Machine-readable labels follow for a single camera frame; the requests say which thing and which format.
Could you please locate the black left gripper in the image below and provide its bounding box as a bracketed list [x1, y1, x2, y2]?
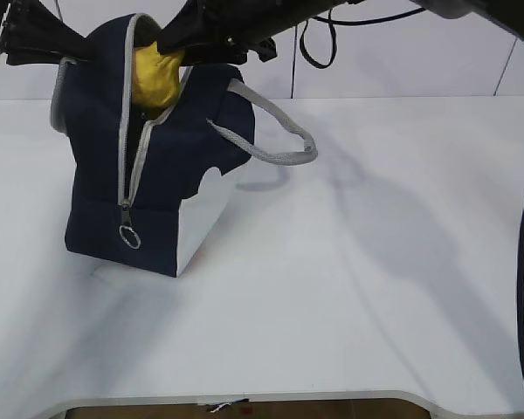
[0, 0, 95, 65]

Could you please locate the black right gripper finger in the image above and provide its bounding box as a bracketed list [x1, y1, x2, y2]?
[181, 38, 277, 66]
[157, 0, 306, 54]

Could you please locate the yellow pear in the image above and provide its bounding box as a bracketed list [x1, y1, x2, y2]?
[131, 42, 184, 112]

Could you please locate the navy blue lunch bag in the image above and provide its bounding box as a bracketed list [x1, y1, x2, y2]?
[50, 13, 318, 277]

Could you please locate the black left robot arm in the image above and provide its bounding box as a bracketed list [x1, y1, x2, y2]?
[0, 0, 95, 66]

